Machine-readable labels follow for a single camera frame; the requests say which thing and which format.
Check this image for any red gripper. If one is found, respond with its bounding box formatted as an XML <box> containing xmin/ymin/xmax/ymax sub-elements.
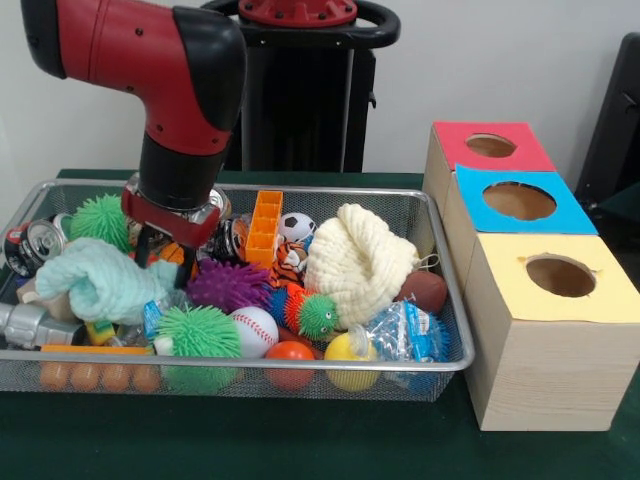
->
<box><xmin>121</xmin><ymin>191</ymin><xmax>221</xmax><ymax>290</ymax></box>

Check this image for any mint green cloth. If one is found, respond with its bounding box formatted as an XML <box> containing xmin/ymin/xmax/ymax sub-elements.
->
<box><xmin>34</xmin><ymin>237</ymin><xmax>191</xmax><ymax>324</ymax></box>

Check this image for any wooden box with three holes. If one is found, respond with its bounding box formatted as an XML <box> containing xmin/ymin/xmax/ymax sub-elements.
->
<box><xmin>422</xmin><ymin>120</ymin><xmax>640</xmax><ymax>433</ymax></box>

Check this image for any purple spiky ball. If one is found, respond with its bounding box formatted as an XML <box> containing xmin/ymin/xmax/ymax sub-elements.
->
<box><xmin>187</xmin><ymin>257</ymin><xmax>274</xmax><ymax>315</ymax></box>

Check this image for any green spiky ball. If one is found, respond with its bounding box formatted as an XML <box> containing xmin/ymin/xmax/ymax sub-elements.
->
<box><xmin>154</xmin><ymin>304</ymin><xmax>244</xmax><ymax>359</ymax></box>
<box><xmin>68</xmin><ymin>194</ymin><xmax>134</xmax><ymax>251</ymax></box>

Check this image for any orange plastic block tray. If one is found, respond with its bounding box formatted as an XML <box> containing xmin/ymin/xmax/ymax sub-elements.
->
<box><xmin>244</xmin><ymin>189</ymin><xmax>285</xmax><ymax>265</ymax></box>

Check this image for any white baseball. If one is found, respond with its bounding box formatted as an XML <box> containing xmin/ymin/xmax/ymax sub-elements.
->
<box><xmin>230</xmin><ymin>305</ymin><xmax>280</xmax><ymax>359</ymax></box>

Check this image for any small soccer ball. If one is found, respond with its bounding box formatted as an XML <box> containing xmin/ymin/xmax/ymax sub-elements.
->
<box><xmin>278</xmin><ymin>213</ymin><xmax>319</xmax><ymax>246</ymax></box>

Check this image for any cream knitted cloth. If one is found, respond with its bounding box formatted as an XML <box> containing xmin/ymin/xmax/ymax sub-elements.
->
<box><xmin>303</xmin><ymin>202</ymin><xmax>424</xmax><ymax>331</ymax></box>

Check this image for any brown toy football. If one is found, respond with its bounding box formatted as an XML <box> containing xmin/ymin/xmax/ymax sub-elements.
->
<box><xmin>394</xmin><ymin>271</ymin><xmax>449</xmax><ymax>315</ymax></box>

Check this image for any blue spiky ball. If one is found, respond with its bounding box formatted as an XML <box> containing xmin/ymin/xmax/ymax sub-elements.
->
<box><xmin>369</xmin><ymin>304</ymin><xmax>451</xmax><ymax>364</ymax></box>

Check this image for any black flat panel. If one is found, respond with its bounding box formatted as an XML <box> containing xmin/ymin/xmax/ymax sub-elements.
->
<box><xmin>574</xmin><ymin>32</ymin><xmax>640</xmax><ymax>201</ymax></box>

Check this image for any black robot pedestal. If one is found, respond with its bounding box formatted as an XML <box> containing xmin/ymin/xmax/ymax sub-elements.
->
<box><xmin>199</xmin><ymin>0</ymin><xmax>401</xmax><ymax>174</ymax></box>

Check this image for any silver wire mesh bin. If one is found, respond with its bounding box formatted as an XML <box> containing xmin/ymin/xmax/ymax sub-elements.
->
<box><xmin>0</xmin><ymin>178</ymin><xmax>476</xmax><ymax>404</ymax></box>

